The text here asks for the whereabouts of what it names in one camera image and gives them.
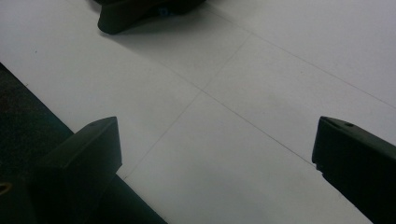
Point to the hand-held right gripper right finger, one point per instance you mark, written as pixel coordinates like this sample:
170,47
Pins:
358,168

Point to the black garment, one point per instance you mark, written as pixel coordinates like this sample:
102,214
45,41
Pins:
130,14

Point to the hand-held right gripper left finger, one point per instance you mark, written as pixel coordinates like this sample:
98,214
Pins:
77,174

